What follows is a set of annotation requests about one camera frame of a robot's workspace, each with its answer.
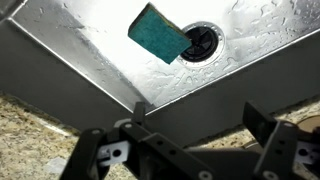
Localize teal sponge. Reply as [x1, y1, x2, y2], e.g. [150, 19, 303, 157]
[127, 2, 193, 65]

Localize clear tape patch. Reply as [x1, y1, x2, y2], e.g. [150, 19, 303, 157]
[44, 156, 68, 174]

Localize stainless steel sink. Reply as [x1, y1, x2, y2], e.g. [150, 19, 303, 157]
[0, 0, 320, 148]

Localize black sink drain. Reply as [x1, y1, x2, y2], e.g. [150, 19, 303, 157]
[176, 21, 226, 68]

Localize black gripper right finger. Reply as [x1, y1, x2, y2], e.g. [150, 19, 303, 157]
[242, 100, 320, 180]

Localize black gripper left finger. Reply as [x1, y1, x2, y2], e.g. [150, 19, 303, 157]
[59, 101, 214, 180]

